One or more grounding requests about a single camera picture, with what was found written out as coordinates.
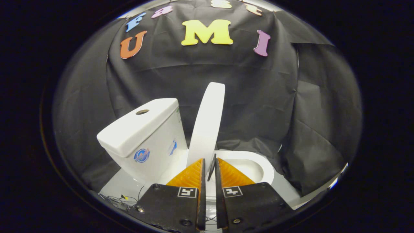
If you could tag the white toilet lid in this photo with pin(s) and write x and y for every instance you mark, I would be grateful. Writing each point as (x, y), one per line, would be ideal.
(208, 123)

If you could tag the white toilet seat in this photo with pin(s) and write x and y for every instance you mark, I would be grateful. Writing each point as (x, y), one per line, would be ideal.
(266, 168)

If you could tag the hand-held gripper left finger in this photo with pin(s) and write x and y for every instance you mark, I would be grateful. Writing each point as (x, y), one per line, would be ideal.
(201, 194)

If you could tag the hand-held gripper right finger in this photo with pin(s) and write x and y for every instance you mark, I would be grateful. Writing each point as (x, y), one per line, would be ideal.
(219, 194)

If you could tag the black backdrop cloth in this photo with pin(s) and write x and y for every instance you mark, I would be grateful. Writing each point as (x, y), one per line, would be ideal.
(252, 97)

